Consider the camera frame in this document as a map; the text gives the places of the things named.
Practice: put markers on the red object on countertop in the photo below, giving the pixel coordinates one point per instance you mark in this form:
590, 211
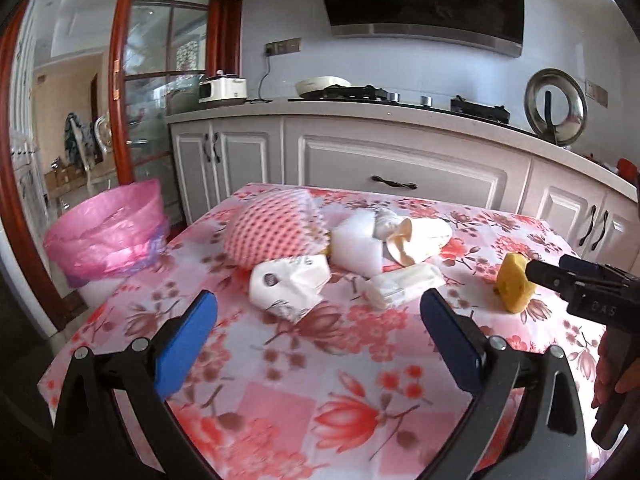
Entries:
629, 169

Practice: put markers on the white tissue packet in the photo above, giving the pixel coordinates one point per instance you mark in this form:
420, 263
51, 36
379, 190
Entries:
285, 285

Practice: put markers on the person's right hand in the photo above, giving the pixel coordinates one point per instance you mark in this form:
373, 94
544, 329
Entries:
607, 370

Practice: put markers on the white bin with pink bag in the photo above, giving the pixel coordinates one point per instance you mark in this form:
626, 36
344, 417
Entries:
107, 230

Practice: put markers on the pink foam fruit net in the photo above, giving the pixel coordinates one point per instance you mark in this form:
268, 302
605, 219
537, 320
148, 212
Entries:
265, 232

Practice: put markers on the white rice cooker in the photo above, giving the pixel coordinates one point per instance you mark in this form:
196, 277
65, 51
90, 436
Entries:
222, 89

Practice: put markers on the large white foam sheet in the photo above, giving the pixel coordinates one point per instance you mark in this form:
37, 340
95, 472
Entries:
355, 250

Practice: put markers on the beige wall switch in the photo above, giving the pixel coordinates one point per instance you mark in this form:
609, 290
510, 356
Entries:
597, 94

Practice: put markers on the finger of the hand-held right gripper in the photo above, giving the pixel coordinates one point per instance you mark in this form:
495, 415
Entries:
585, 265
550, 277

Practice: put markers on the embossed white paper towel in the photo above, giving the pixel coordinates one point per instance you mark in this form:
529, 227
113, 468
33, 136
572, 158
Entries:
386, 222

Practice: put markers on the pink floral tablecloth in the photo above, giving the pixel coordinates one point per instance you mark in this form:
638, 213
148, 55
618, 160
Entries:
310, 390

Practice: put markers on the white cabinet with small drawers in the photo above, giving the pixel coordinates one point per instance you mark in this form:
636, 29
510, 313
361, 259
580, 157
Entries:
25, 110

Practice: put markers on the black lid stand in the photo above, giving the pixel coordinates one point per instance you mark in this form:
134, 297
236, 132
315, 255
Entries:
549, 120

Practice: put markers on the white corner base cabinet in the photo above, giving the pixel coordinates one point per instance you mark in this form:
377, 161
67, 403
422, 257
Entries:
565, 210

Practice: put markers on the grey wall outlet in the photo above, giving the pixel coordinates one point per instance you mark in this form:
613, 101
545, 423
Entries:
284, 46

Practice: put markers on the red wooden door frame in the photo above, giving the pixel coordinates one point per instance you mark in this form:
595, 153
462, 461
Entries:
15, 185

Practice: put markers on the yellow sponge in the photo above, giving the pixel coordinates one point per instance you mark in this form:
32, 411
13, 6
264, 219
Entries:
512, 285

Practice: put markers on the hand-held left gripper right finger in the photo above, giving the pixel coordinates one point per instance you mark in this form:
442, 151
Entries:
452, 342

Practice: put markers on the white two-door base cabinet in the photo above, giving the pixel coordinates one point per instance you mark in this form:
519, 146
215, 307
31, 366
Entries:
235, 160

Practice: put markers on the crushed beige paper cup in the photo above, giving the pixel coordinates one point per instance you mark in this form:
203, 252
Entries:
425, 237

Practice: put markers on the white chair with draped clothes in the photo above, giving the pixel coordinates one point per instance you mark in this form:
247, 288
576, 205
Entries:
80, 145

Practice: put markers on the glass pot lid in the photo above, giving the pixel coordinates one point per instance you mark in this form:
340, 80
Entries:
570, 105

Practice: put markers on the black glass gas stove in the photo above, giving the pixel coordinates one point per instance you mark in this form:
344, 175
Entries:
400, 97

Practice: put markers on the white electric pan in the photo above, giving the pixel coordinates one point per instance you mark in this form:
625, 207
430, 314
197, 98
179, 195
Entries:
320, 85

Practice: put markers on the wood framed glass sliding door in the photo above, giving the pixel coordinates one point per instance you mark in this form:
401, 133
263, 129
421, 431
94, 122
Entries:
160, 60

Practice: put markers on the clear plastic tissue pack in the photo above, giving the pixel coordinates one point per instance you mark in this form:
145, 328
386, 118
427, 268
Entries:
405, 285

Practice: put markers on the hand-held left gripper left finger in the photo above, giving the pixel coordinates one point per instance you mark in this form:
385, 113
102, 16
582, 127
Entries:
182, 340

